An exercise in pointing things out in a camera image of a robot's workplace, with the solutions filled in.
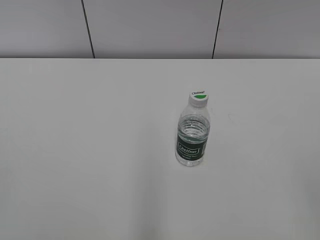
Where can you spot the white green bottle cap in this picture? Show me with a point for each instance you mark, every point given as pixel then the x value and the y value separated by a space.
pixel 198 99

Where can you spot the clear Cestbon water bottle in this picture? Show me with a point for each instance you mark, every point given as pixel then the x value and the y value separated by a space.
pixel 193 130

